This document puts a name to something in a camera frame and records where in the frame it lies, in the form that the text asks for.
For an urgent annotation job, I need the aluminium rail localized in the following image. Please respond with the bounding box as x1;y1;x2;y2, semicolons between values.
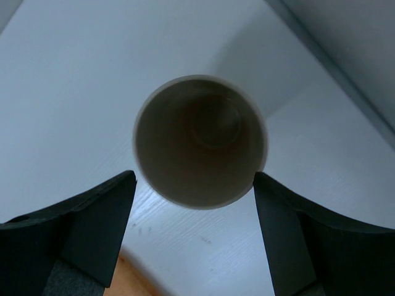
268;1;394;146

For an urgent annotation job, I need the beige paper cup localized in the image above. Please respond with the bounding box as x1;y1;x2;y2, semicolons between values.
133;75;268;210

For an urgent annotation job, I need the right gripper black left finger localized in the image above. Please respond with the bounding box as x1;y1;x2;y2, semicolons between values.
1;170;136;295

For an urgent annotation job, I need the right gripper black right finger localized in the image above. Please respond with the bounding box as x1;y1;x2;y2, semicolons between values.
253;172;394;295

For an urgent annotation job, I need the orange cloth placemat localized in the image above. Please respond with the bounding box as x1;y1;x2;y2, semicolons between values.
104;250;167;296

